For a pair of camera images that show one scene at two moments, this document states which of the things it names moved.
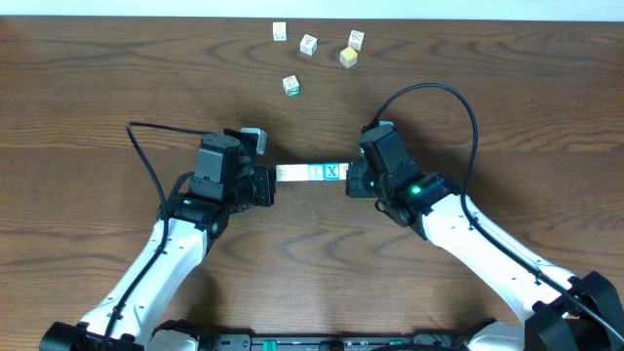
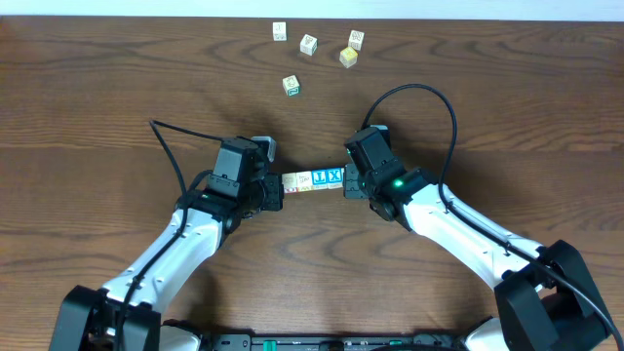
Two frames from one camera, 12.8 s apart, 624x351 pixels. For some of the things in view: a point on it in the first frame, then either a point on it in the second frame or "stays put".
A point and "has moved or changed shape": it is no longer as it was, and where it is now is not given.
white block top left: x=279 y=30 stays put
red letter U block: x=284 y=173 → x=290 y=182
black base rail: x=338 y=342 stays put
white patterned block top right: x=356 y=39 stays put
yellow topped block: x=348 y=57 stays put
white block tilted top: x=308 y=44 stays put
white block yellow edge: x=315 y=172 has moved or changed shape
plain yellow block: x=299 y=172 → x=304 y=180
